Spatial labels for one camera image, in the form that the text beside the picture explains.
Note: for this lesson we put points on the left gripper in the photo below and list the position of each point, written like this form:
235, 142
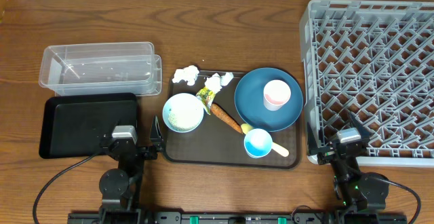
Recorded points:
142, 156

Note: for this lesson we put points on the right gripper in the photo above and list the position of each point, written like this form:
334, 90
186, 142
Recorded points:
326, 153

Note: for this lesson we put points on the pink white cup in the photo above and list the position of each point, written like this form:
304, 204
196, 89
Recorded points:
276, 94

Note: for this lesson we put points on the light blue cup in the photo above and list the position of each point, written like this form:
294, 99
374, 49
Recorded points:
257, 143

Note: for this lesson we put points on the dark blue plate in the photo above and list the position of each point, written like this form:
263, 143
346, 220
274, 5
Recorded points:
249, 100

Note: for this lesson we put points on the white tissue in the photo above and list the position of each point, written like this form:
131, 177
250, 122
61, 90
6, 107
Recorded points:
216, 82
188, 74

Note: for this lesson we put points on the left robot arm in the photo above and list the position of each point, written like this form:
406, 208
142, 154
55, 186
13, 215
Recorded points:
120, 187

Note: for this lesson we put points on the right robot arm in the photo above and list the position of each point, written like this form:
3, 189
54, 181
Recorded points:
363, 194

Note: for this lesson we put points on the grey dishwasher rack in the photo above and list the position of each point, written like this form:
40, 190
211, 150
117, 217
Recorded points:
374, 59

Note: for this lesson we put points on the light blue rice bowl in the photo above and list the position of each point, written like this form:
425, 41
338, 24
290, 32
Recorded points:
182, 112

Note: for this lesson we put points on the black plastic bin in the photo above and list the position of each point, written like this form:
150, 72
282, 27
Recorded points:
73, 125

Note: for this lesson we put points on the clear plastic bin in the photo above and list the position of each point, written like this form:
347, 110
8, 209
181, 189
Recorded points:
102, 68

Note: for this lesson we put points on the brown serving tray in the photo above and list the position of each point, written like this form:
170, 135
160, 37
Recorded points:
215, 142

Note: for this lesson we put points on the yellow green snack wrapper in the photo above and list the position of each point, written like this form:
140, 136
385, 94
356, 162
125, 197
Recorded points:
206, 97

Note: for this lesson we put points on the orange carrot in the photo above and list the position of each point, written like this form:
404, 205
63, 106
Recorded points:
225, 117

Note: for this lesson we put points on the cream plastic spoon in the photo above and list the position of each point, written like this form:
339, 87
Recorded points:
282, 151

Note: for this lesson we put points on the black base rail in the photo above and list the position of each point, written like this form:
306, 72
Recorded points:
196, 218

